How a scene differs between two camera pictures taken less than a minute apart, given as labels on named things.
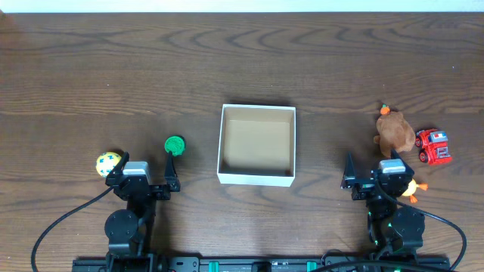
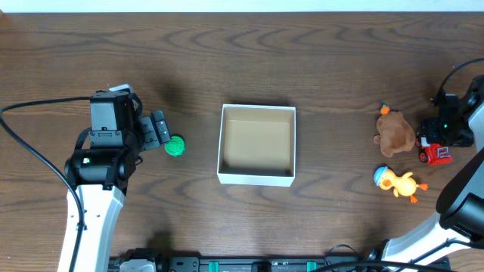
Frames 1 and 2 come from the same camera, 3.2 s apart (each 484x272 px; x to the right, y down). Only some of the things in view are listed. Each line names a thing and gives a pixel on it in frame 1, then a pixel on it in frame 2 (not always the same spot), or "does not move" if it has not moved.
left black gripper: x=152 y=189 -> x=152 y=131
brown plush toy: x=394 y=133 does not move
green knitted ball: x=176 y=144 does not move
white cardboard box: x=257 y=145 does not move
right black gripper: x=364 y=187 -> x=430 y=130
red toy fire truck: x=433 y=146 does not move
